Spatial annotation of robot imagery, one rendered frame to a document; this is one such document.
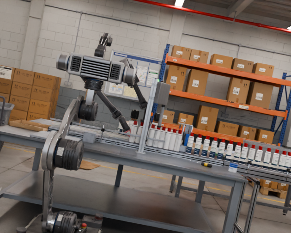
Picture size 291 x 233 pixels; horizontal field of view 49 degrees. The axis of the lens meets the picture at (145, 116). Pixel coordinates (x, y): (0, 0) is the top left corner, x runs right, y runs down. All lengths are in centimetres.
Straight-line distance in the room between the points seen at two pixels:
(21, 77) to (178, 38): 350
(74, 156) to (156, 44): 581
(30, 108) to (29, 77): 57
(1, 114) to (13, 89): 154
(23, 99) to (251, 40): 513
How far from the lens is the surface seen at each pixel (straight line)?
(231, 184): 272
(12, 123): 306
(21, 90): 629
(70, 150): 191
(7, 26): 818
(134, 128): 293
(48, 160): 192
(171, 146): 297
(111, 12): 767
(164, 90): 284
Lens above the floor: 130
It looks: 3 degrees down
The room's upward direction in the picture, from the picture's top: 11 degrees clockwise
